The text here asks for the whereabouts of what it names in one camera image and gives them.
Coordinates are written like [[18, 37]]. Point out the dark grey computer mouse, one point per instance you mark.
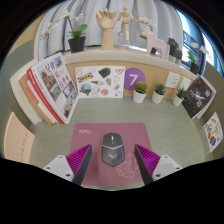
[[113, 151]]

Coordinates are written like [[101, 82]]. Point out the window with dark frame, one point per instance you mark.
[[196, 33]]

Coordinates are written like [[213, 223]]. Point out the small plant in white pot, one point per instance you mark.
[[139, 96], [178, 100], [157, 97]]

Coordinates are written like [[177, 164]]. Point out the dusky pink mouse pad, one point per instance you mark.
[[90, 136]]

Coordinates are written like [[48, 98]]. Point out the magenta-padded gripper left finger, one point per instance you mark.
[[61, 166]]

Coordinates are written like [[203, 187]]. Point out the red book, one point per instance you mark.
[[38, 88]]

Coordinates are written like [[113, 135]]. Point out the photo cover magazine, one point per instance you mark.
[[58, 86]]

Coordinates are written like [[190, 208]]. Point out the colourful illustrated white card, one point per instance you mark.
[[213, 131]]

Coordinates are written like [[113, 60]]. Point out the round purple number sign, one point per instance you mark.
[[133, 78]]

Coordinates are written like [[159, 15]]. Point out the wooden hand model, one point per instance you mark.
[[108, 30]]

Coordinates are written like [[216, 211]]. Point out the white sticker sheet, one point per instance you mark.
[[100, 81]]

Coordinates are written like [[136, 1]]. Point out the large cream cover book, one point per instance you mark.
[[18, 140]]

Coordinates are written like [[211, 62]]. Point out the black cover book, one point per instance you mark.
[[198, 96]]

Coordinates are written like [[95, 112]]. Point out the wooden artist mannequin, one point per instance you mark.
[[125, 21]]

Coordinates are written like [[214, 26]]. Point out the large white orchid, black pot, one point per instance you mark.
[[77, 44]]

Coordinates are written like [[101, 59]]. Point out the white orchid flowers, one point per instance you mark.
[[148, 23]]

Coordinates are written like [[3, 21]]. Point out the pale pink horse figurine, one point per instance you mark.
[[156, 45]]

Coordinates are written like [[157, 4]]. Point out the light grey curtain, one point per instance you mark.
[[90, 23]]

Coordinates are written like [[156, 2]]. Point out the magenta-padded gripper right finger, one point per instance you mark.
[[161, 166]]

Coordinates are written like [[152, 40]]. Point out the white wall socket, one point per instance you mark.
[[185, 83], [172, 80]]

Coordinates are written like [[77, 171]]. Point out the black horse figurine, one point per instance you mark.
[[173, 50]]

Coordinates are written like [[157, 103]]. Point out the small white orchid, black pot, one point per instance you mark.
[[195, 68]]

